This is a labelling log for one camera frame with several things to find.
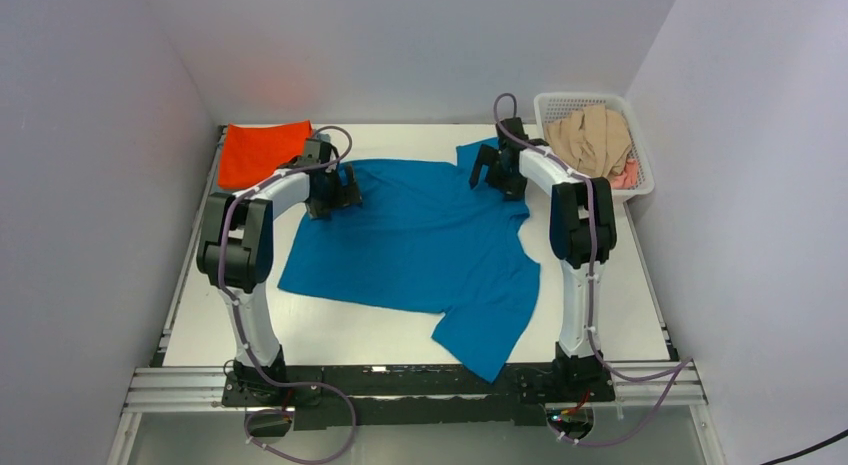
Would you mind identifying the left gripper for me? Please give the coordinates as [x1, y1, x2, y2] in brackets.
[306, 164, 362, 221]

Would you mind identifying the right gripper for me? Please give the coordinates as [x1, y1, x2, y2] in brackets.
[469, 146, 527, 203]

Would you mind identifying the blue t shirt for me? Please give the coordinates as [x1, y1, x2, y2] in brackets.
[277, 142, 540, 381]

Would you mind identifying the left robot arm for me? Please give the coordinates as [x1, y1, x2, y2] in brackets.
[196, 136, 362, 405]

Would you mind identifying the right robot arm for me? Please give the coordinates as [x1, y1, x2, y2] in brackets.
[469, 117, 617, 400]

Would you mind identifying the white plastic basket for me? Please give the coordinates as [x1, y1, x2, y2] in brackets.
[534, 92, 654, 200]

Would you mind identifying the beige t shirt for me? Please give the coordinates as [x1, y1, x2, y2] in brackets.
[543, 104, 633, 180]

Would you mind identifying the folded orange t shirt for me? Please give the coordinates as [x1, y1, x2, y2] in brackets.
[217, 120, 313, 190]

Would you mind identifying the pink t shirt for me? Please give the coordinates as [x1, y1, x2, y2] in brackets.
[610, 158, 640, 190]

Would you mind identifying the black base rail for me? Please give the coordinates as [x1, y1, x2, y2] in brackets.
[221, 363, 616, 431]

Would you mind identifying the black cable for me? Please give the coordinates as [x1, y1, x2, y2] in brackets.
[761, 430, 848, 465]

